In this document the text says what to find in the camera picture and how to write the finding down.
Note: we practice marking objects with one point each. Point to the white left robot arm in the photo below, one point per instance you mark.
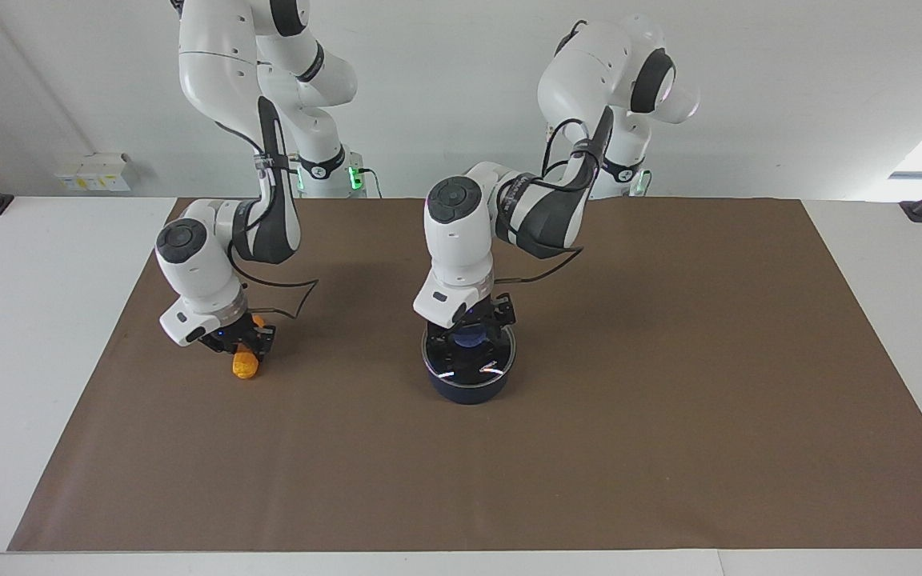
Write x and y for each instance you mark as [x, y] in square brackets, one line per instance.
[461, 248]

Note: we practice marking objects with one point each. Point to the brown table mat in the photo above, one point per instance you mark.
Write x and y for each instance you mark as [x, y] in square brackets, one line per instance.
[589, 448]

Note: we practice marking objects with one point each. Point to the yellow corn cob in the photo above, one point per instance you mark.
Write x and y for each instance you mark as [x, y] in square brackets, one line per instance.
[246, 366]

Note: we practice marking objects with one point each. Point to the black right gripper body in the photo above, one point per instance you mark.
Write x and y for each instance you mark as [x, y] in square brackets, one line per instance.
[229, 332]

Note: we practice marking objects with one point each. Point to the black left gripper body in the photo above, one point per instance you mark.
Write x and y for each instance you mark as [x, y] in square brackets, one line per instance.
[493, 310]

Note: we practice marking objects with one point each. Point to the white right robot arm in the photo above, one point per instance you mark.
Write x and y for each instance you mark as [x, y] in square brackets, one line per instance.
[197, 264]

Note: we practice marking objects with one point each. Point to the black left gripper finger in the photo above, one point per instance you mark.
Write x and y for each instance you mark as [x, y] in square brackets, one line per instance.
[497, 334]
[443, 340]

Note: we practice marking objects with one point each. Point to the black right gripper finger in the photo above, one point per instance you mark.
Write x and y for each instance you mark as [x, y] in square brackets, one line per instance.
[265, 340]
[234, 350]

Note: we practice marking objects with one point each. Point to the white wall socket box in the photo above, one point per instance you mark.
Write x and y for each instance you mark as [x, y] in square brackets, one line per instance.
[93, 173]

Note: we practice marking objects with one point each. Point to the glass lid purple knob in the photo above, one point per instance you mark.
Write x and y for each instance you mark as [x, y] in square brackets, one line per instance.
[469, 364]

